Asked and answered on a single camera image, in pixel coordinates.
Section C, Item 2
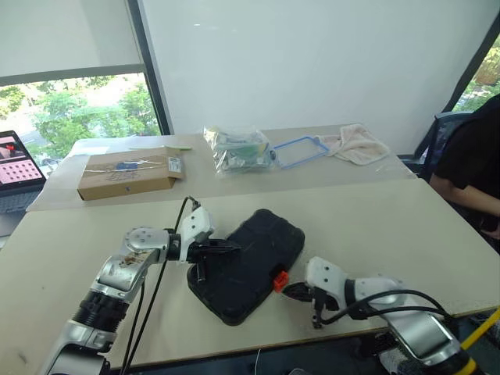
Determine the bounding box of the clear lid with blue rim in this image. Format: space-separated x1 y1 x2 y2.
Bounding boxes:
271 134 330 170

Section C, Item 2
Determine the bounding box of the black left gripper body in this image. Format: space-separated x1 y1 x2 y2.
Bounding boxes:
187 234 220 282

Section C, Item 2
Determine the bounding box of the white roller blind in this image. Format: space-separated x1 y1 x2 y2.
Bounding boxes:
0 0 146 86

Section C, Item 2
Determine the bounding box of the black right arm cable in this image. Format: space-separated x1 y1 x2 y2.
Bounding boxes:
314 289 455 326

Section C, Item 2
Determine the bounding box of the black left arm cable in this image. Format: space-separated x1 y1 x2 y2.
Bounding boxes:
118 195 202 375

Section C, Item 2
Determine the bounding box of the clear plastic bag of parts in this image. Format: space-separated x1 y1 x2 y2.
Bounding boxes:
203 124 277 180

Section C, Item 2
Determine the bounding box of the beige cloth towel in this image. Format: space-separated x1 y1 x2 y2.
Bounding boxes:
315 123 391 167

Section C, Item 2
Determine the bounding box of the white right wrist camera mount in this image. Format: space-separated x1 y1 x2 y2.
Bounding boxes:
305 256 349 310

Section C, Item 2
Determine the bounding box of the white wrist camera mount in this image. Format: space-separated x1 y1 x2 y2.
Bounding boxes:
305 256 349 310
180 206 216 262

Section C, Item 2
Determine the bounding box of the open laptop computer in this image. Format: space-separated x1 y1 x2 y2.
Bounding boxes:
0 130 48 214

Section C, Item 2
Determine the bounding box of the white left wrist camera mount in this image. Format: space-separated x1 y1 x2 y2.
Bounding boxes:
180 206 216 262

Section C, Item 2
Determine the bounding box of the black plastic tool case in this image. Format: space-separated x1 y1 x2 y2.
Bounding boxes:
186 208 306 327

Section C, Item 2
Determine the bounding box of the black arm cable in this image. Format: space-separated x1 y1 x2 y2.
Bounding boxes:
314 289 455 326
118 195 202 375

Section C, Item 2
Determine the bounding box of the dark window frame post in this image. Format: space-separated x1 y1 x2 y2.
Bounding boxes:
126 0 175 138

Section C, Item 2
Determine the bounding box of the dark office chair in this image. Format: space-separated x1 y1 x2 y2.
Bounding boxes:
402 110 474 184

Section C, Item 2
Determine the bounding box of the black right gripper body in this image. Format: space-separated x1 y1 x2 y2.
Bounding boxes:
309 287 341 329

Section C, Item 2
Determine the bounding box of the flat brown cardboard box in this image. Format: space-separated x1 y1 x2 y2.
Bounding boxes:
77 147 187 202

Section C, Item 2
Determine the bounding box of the person in black shirt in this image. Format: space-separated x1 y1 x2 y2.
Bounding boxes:
429 92 500 240

